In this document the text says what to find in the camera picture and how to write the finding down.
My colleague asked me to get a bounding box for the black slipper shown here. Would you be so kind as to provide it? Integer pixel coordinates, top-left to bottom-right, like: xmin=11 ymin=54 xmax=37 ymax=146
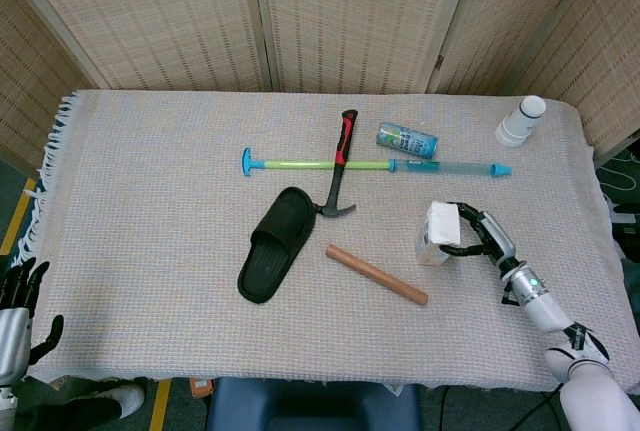
xmin=236 ymin=186 xmax=318 ymax=306

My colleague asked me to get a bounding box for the woven folding screen panel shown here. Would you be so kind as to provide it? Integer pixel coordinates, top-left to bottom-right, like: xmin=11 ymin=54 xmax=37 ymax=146
xmin=514 ymin=0 xmax=640 ymax=167
xmin=0 ymin=0 xmax=274 ymax=93
xmin=0 ymin=0 xmax=101 ymax=177
xmin=249 ymin=0 xmax=479 ymax=95
xmin=427 ymin=0 xmax=594 ymax=98

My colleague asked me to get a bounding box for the blue padded seat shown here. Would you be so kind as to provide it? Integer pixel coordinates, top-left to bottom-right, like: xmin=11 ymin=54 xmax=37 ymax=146
xmin=205 ymin=377 xmax=424 ymax=431

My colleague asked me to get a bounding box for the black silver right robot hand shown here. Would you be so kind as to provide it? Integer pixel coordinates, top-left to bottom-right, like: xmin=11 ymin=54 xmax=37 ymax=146
xmin=439 ymin=201 xmax=519 ymax=268

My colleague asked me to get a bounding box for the red black claw hammer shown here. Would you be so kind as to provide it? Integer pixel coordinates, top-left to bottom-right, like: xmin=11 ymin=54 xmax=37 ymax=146
xmin=313 ymin=109 xmax=359 ymax=219

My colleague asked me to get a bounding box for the white sneaker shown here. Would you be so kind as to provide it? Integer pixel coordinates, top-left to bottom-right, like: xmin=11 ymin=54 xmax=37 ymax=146
xmin=74 ymin=382 xmax=148 ymax=421

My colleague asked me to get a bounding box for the tissue pack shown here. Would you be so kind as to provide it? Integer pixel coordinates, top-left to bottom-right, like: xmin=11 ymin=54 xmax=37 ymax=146
xmin=413 ymin=200 xmax=462 ymax=267

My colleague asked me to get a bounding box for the black floor equipment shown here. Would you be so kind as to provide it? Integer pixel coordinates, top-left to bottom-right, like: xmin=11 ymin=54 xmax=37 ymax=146
xmin=607 ymin=200 xmax=640 ymax=257

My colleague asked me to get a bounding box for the white plastic bottle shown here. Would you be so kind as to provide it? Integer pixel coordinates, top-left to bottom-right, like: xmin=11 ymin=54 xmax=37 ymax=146
xmin=494 ymin=94 xmax=547 ymax=148

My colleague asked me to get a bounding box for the blue green water pump toy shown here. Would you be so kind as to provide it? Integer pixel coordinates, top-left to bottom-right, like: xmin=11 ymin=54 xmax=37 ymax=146
xmin=241 ymin=147 xmax=514 ymax=181

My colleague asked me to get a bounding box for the beige woven tablecloth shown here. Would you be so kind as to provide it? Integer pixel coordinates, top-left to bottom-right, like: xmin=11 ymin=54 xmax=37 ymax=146
xmin=9 ymin=89 xmax=626 ymax=395

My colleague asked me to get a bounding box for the black floor cable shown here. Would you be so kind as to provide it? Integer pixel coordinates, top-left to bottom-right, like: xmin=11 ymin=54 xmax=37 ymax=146
xmin=437 ymin=384 xmax=569 ymax=431

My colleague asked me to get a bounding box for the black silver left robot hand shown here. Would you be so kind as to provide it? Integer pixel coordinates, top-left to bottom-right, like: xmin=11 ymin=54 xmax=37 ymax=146
xmin=0 ymin=259 xmax=66 ymax=383

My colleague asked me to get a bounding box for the white floor cable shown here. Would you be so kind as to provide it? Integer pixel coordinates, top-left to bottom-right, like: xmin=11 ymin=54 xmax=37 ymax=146
xmin=598 ymin=148 xmax=640 ymax=202

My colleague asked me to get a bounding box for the blue green drink can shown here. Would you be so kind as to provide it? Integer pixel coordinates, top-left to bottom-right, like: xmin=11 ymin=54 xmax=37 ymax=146
xmin=375 ymin=121 xmax=440 ymax=160

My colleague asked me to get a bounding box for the brown wooden stick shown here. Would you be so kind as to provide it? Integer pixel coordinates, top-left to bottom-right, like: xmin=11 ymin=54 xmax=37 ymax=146
xmin=325 ymin=243 xmax=430 ymax=308

